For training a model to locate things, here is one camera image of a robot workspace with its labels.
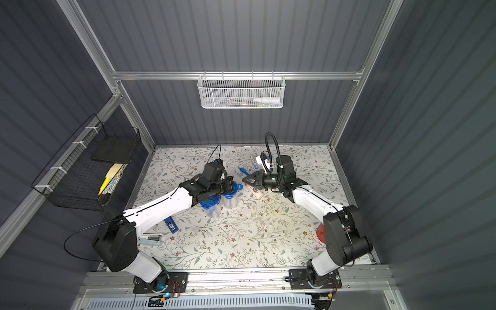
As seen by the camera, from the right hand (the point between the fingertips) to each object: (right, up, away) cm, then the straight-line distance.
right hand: (246, 181), depth 78 cm
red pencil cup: (+35, -25, +11) cm, 44 cm away
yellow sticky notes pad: (-53, +5, -3) cm, 53 cm away
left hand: (-4, -3, +5) cm, 7 cm away
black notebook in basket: (-59, +16, +7) cm, 61 cm away
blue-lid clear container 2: (-14, -10, +1) cm, 18 cm away
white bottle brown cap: (+4, -7, +18) cm, 20 cm away
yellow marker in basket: (-53, +1, -6) cm, 53 cm away
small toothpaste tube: (+4, +7, +33) cm, 34 cm away
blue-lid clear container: (-7, -9, +8) cm, 14 cm away
